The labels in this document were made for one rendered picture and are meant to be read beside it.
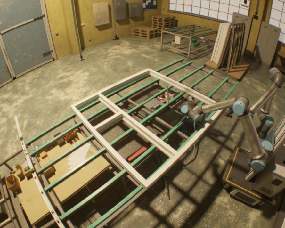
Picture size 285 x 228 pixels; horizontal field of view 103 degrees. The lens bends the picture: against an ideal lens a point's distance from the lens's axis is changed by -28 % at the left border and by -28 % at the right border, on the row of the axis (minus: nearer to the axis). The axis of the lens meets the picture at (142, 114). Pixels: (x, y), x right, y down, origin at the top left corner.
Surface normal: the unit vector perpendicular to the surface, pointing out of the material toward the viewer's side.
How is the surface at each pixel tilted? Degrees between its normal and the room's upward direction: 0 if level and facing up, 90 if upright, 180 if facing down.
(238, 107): 85
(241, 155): 0
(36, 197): 0
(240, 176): 0
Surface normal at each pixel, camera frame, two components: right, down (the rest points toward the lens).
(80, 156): -0.01, -0.74
